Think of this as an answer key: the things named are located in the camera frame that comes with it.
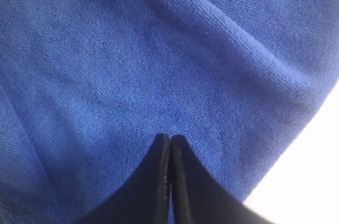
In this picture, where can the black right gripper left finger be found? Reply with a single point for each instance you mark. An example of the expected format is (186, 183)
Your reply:
(145, 196)

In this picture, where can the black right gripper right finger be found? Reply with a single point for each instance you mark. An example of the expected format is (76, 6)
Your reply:
(197, 196)

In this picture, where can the blue microfiber towel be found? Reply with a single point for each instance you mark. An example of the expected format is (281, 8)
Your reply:
(86, 84)

